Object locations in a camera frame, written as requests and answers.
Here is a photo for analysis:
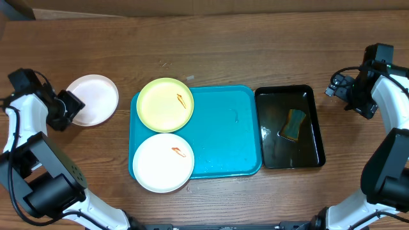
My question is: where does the white plate with sauce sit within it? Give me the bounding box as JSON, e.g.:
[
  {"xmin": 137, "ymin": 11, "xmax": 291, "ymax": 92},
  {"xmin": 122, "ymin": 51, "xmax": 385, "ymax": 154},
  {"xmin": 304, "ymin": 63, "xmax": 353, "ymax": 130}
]
[{"xmin": 67, "ymin": 74, "xmax": 120, "ymax": 127}]

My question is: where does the green yellow sponge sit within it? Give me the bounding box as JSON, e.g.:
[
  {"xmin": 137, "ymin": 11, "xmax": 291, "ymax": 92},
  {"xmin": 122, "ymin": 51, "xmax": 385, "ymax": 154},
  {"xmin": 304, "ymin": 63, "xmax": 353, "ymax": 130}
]
[{"xmin": 279, "ymin": 109, "xmax": 306, "ymax": 142}]

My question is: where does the yellow-green plate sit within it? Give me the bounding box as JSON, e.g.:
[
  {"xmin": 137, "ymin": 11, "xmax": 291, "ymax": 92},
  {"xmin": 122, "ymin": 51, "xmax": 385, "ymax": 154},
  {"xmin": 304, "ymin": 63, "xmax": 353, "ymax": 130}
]
[{"xmin": 136, "ymin": 78, "xmax": 194, "ymax": 133}]

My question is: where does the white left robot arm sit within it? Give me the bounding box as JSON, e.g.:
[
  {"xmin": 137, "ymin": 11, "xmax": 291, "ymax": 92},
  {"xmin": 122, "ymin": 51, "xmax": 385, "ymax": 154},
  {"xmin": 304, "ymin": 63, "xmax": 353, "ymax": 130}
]
[{"xmin": 1, "ymin": 88, "xmax": 137, "ymax": 229}]

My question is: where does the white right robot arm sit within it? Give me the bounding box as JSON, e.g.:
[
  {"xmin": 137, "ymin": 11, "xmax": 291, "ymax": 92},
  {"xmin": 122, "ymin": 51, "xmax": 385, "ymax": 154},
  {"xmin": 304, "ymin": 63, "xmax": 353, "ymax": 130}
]
[{"xmin": 301, "ymin": 60, "xmax": 408, "ymax": 229}]

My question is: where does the black water tray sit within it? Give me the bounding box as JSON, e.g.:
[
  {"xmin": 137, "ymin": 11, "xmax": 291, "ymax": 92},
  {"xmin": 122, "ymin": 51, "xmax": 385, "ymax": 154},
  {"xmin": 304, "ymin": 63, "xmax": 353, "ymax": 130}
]
[{"xmin": 255, "ymin": 84, "xmax": 326, "ymax": 169}]

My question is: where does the blue serving tray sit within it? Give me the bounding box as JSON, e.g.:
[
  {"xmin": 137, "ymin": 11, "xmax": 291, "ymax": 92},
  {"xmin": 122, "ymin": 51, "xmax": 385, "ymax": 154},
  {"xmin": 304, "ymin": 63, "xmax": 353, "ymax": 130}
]
[{"xmin": 129, "ymin": 85, "xmax": 261, "ymax": 179}]

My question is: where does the white front plate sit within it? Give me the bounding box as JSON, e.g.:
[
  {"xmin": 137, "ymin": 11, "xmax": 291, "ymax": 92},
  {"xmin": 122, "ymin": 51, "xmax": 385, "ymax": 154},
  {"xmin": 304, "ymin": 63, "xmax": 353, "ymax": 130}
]
[{"xmin": 132, "ymin": 134, "xmax": 195, "ymax": 193}]

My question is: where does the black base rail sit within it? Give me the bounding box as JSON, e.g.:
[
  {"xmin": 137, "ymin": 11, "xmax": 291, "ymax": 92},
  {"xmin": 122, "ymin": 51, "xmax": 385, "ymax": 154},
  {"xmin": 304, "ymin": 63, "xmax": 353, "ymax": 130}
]
[{"xmin": 144, "ymin": 221, "xmax": 313, "ymax": 230}]

